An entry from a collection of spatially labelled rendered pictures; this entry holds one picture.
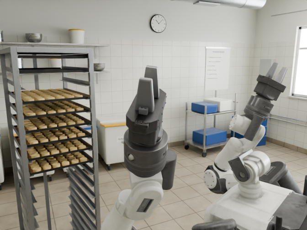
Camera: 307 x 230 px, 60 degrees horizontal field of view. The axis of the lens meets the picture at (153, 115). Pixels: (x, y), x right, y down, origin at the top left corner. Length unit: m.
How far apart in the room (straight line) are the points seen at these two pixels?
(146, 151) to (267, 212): 0.38
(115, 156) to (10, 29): 2.42
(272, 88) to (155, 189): 0.65
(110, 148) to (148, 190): 3.70
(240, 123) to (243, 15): 5.32
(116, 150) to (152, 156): 3.78
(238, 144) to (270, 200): 0.36
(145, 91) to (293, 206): 0.53
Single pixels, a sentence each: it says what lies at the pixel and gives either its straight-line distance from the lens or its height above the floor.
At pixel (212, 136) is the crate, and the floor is 0.34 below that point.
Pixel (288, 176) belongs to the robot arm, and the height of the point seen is 1.38.
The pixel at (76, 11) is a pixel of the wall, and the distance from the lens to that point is 4.64.
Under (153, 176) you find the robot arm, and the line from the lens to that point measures 0.57.
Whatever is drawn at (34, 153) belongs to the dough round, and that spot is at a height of 1.15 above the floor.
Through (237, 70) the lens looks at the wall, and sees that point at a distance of 6.18.
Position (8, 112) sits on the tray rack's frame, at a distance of 2.35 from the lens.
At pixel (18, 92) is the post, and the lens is 1.72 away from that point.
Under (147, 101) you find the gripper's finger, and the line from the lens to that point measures 0.44.
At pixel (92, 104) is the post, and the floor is 1.45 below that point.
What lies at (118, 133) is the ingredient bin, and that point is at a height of 0.62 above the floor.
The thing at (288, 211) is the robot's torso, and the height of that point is 1.38.
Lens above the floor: 1.75
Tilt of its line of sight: 12 degrees down
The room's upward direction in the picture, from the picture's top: straight up
